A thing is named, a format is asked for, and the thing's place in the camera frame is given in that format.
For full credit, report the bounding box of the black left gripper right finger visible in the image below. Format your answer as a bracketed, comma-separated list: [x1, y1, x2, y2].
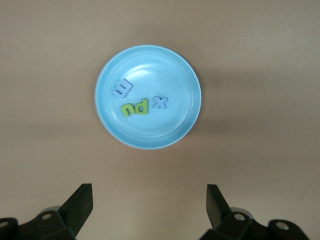
[201, 184, 311, 240]

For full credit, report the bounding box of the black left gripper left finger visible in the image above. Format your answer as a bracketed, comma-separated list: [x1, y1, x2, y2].
[0, 183, 94, 240]

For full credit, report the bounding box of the green wooden letter n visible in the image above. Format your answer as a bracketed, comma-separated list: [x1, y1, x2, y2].
[120, 103, 136, 118]

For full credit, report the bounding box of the green wooden letter d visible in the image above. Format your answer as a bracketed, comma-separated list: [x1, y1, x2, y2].
[133, 98, 150, 115]

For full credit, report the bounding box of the pale blue letter x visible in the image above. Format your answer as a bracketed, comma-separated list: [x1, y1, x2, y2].
[152, 95, 169, 110]

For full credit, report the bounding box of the pale blue letter m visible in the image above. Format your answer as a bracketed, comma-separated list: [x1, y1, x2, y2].
[111, 78, 133, 99]

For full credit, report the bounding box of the brown table mat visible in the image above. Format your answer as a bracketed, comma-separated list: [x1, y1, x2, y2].
[0, 0, 320, 240]

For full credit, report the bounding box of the light blue round plate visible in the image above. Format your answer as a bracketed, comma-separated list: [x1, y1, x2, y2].
[94, 44, 202, 151]

